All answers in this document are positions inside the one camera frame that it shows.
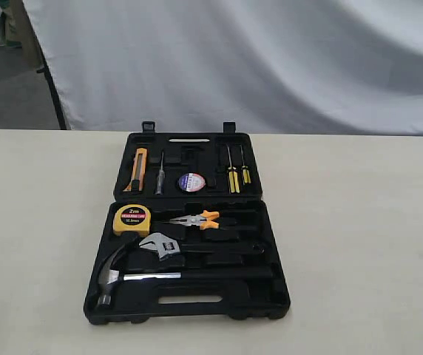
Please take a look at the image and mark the orange handled pliers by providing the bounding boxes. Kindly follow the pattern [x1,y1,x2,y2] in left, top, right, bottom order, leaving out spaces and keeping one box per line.
[154,209,260,241]

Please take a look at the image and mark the clear test pen screwdriver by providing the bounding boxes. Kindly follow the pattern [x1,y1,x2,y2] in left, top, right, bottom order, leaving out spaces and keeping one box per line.
[155,151,165,195]

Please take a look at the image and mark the black electrical tape roll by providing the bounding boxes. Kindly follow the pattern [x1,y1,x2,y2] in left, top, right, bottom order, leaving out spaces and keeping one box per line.
[177,172,206,193]

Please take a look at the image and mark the silver adjustable wrench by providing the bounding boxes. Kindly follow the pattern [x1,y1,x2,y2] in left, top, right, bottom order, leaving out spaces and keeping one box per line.
[138,232,265,260]

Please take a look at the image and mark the orange utility knife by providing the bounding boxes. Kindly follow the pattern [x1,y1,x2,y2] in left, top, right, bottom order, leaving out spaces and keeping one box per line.
[123,147,148,192]

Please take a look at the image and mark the black plastic tool case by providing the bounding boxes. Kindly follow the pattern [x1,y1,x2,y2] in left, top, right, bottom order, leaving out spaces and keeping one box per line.
[84,121,291,325]

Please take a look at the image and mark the claw hammer black grip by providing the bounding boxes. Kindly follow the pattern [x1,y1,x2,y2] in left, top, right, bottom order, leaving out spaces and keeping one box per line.
[97,246,274,307]

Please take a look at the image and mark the short yellow black screwdriver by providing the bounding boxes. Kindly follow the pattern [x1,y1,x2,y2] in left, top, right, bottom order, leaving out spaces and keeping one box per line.
[240,145,251,185]

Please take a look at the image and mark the yellow tape measure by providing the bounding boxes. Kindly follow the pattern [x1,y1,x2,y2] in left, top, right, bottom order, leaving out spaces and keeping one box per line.
[112,204,152,237]

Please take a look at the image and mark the white backdrop cloth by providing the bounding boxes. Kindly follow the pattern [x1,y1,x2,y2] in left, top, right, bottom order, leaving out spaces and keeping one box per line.
[24,1,423,135]

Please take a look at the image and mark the black backdrop stand pole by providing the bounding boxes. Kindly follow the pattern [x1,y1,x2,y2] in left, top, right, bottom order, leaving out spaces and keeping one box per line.
[21,1,70,130]

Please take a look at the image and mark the long yellow black screwdriver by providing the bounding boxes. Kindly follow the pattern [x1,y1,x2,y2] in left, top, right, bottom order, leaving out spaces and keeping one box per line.
[226,145,240,194]

